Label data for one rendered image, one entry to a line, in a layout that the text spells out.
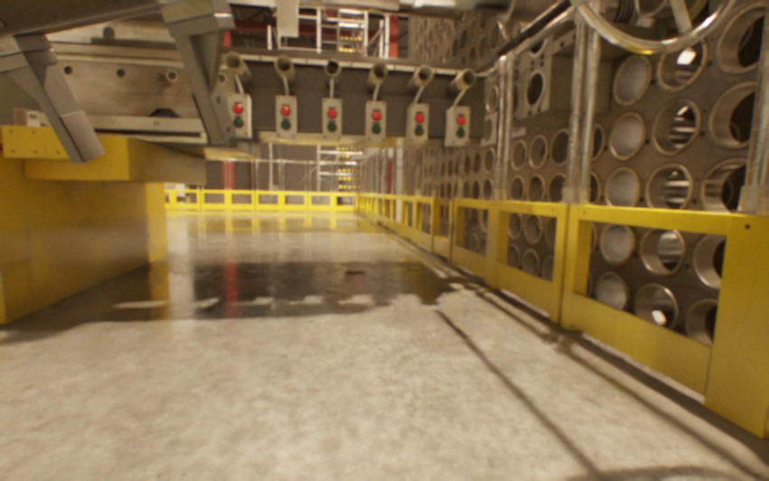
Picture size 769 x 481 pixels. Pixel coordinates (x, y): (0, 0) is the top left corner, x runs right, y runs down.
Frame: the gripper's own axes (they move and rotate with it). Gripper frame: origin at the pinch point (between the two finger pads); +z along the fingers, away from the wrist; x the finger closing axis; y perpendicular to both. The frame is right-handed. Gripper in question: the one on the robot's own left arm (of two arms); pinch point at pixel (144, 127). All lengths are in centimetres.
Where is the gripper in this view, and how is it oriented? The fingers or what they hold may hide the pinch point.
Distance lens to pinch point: 40.1
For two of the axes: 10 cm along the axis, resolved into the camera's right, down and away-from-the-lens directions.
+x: -9.9, 0.9, 1.3
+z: 1.5, 8.6, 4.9
